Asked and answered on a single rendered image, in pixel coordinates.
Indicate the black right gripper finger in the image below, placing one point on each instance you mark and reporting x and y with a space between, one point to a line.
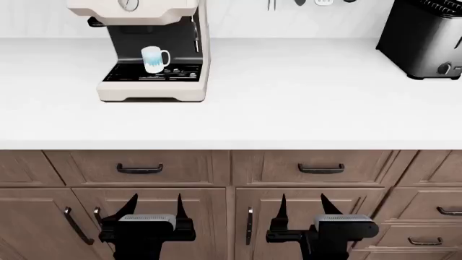
278 227
334 207

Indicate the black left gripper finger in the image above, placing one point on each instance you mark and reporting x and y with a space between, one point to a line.
185 227
112 224

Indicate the cream espresso coffee machine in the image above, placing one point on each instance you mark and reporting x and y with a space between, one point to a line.
155 89

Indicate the brown wooden cabinet door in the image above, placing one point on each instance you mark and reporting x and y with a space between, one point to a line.
29 224
303 203
209 205

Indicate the brown wooden drawer front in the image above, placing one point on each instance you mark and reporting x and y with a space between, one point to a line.
21 168
368 168
397 235
433 168
415 203
187 168

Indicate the white mug with blue print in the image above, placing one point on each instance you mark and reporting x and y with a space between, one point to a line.
152 60

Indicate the black and steel toaster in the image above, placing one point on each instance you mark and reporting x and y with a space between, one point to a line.
415 40

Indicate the metal steam wand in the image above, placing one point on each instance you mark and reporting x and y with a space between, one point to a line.
196 35

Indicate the hanging white slotted spatula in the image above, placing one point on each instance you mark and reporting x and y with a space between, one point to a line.
323 2

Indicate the hanging dark ladle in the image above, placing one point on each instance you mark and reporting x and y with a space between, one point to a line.
349 0

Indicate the hanging dark spoon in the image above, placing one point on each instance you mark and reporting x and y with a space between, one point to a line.
299 2

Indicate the hanging metal tongs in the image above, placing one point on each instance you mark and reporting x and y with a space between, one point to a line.
271 4

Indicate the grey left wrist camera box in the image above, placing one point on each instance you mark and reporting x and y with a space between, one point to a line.
146 220

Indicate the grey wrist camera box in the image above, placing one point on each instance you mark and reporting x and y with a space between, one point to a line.
346 227
146 220

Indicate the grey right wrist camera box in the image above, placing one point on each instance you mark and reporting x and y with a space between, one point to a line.
346 227

